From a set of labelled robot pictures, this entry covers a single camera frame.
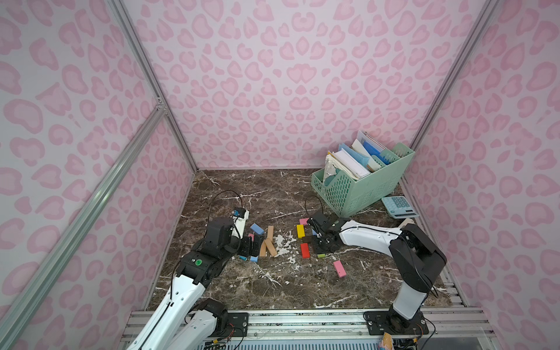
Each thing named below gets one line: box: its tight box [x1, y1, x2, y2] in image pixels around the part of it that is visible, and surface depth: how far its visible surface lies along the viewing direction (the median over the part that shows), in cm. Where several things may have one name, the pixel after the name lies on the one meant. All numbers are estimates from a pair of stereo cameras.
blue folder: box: [363, 140, 391, 165], surface depth 97 cm
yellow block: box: [296, 224, 306, 240], surface depth 97 cm
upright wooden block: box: [267, 225, 275, 241], surface depth 97 cm
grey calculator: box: [381, 195, 420, 219], surface depth 103 cm
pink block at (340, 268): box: [333, 259, 347, 278], surface depth 86 cm
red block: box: [300, 242, 311, 259], surface depth 91 cm
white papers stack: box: [323, 148, 371, 183], surface depth 88 cm
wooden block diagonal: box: [263, 238, 278, 257], surface depth 92 cm
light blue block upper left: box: [249, 223, 265, 235], surface depth 98 cm
